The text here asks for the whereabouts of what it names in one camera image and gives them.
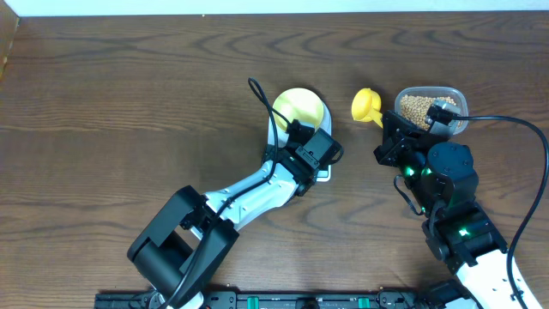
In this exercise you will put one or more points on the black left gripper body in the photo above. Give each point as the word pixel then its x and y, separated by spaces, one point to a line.
pixel 313 178

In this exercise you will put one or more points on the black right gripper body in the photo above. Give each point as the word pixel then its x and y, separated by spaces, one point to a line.
pixel 401 152

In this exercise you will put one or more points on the yellow measuring scoop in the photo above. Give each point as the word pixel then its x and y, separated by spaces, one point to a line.
pixel 366 107

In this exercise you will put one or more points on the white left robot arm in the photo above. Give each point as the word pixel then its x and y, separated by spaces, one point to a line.
pixel 181 248

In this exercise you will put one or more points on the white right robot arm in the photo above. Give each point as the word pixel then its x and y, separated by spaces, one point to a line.
pixel 441 177

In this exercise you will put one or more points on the white digital kitchen scale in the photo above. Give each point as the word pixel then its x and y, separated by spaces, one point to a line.
pixel 325 173

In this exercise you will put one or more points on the pale yellow bowl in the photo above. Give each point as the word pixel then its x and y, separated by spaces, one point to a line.
pixel 301 104

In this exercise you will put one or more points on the soybeans in container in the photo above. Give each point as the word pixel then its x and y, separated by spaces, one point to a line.
pixel 415 108

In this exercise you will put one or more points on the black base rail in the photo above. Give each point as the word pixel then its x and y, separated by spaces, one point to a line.
pixel 233 300

